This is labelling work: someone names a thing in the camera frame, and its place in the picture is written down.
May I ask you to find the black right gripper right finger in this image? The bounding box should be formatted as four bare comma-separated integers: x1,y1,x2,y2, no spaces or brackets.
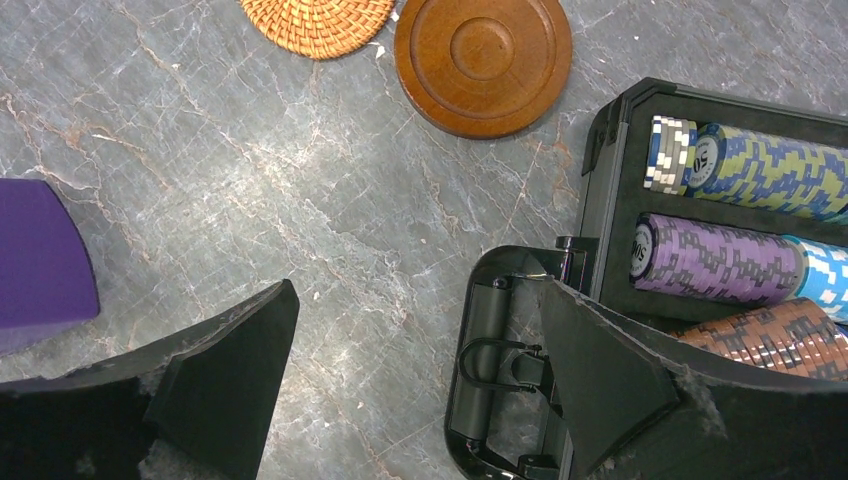
539,279,847,479

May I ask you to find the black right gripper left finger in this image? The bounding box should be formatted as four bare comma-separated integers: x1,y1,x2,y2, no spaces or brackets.
1,280,299,479

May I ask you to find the brown wooden coaster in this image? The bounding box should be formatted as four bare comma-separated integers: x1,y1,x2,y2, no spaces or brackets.
394,0,573,139

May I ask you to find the woven rattan coaster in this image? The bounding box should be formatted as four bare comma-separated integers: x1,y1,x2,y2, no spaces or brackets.
239,0,395,60

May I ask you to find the black poker chip case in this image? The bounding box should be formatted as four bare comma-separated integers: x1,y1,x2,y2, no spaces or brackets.
445,78,847,479

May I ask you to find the purple chip stack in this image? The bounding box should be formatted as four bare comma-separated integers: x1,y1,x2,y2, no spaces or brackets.
629,213,804,305

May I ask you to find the brown chip stack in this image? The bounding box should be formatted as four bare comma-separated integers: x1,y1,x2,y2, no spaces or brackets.
672,298,847,381

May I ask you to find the purple plastic box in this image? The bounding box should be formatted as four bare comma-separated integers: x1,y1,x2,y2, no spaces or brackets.
1,178,100,355

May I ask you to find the light blue chip stack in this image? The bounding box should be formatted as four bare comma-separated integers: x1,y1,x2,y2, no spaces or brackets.
784,235,847,325

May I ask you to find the blue yellow chip stack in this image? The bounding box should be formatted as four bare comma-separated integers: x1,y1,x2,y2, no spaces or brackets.
686,123,847,225

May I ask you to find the white grey chip stack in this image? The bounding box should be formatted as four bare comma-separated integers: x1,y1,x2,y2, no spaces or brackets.
643,115,698,196

